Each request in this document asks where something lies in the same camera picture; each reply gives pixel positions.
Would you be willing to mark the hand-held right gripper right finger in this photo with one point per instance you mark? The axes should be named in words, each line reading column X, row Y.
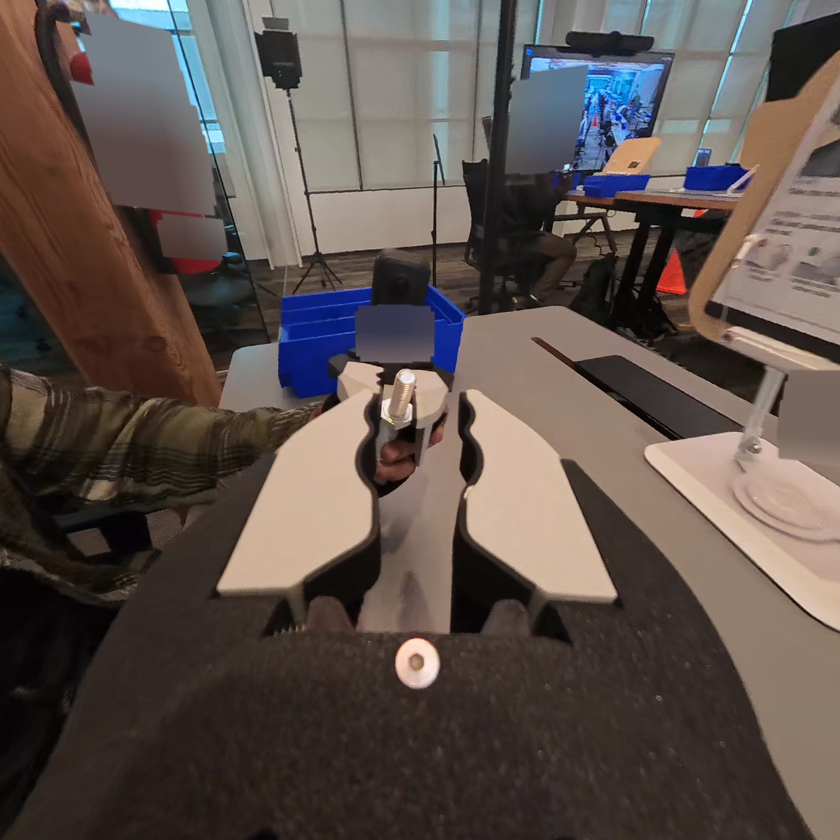
column 531, row 518

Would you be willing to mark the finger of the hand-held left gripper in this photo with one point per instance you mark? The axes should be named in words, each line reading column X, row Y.
column 358, row 380
column 432, row 400

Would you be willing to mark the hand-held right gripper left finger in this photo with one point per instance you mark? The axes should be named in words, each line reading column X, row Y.
column 308, row 512

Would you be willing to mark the steel hex bolt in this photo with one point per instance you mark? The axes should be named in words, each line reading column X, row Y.
column 401, row 390

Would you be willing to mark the steel hex nut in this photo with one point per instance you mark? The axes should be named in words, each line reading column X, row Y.
column 396, row 413

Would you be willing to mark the person's left forearm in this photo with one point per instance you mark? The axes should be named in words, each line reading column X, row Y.
column 164, row 426

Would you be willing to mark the person's left hand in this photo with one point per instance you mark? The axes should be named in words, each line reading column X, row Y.
column 397, row 456

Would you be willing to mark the blue plastic bin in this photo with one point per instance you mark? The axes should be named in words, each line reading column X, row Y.
column 613, row 185
column 715, row 177
column 446, row 328

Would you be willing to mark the thin black stand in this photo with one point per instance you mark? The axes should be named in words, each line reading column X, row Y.
column 434, row 197

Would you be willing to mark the black office chair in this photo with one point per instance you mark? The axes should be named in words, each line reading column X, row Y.
column 474, row 197

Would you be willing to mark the red office chair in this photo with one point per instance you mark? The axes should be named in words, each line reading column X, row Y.
column 226, row 289

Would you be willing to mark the white stand base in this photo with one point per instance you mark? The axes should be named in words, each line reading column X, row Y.
column 689, row 472

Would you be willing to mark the black flat panel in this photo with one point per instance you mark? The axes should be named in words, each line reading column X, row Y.
column 649, row 394

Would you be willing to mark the black backpack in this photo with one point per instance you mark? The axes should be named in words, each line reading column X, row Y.
column 600, row 289

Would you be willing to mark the wooden desk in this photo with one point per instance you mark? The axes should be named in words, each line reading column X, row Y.
column 676, row 200
column 590, row 197

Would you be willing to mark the black light stand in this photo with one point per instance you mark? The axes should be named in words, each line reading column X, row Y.
column 279, row 59

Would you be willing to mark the clear acrylic holder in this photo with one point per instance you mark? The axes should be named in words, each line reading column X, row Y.
column 781, row 512

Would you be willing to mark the black vertical pole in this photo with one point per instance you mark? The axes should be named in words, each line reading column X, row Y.
column 504, row 39

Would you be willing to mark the wooden sign board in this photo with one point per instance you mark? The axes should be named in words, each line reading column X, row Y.
column 633, row 156

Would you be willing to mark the person's plaid shirt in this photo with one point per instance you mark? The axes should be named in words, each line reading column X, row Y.
column 39, row 544

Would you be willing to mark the orange traffic cone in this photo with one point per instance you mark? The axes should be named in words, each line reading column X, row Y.
column 673, row 274

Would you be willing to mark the black video bar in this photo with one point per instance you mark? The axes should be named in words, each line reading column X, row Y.
column 610, row 40

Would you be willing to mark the wooden instruction board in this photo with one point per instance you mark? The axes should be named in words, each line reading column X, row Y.
column 728, row 210

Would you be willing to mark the black monitor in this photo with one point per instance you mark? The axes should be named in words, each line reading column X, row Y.
column 807, row 52

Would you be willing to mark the wall screen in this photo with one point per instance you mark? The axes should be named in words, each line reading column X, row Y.
column 623, row 98

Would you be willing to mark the wooden post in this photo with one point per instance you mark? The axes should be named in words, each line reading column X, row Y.
column 65, row 295

